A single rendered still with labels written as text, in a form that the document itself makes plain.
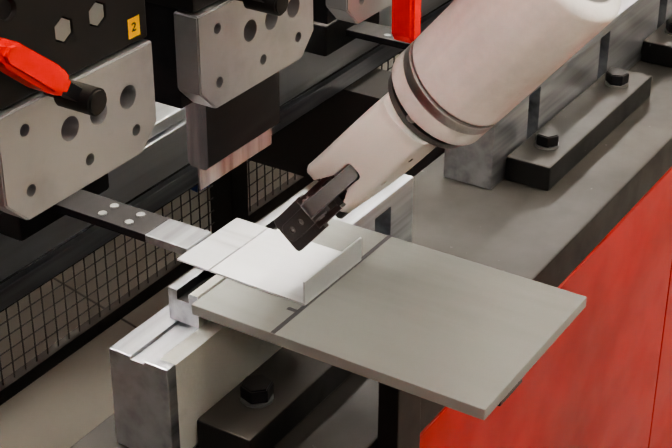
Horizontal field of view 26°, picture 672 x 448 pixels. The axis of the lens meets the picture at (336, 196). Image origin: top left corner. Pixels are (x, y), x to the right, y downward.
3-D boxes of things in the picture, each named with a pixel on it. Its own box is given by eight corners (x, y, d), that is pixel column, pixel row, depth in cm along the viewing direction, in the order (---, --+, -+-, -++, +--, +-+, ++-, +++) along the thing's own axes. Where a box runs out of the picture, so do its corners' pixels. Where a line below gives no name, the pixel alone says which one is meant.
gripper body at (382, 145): (441, 33, 110) (359, 115, 117) (371, 79, 102) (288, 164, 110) (506, 108, 109) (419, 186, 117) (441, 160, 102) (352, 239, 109)
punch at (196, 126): (209, 193, 116) (204, 84, 111) (189, 187, 117) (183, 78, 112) (280, 146, 123) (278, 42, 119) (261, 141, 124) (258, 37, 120)
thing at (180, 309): (199, 328, 119) (197, 297, 117) (169, 317, 120) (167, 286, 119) (330, 226, 134) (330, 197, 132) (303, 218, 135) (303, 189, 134)
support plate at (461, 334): (484, 421, 104) (485, 410, 104) (191, 314, 117) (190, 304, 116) (586, 306, 118) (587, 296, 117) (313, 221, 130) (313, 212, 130)
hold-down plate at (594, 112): (548, 192, 160) (550, 168, 158) (504, 180, 162) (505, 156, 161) (650, 97, 182) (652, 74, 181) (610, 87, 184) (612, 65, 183)
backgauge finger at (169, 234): (156, 291, 121) (152, 239, 118) (-68, 210, 133) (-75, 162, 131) (240, 231, 130) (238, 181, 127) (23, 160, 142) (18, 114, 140)
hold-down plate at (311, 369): (250, 470, 117) (249, 440, 116) (196, 448, 120) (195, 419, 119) (430, 302, 140) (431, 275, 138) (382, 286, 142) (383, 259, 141)
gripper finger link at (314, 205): (386, 134, 108) (361, 160, 113) (313, 192, 105) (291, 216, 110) (396, 146, 108) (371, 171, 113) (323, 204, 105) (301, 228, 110)
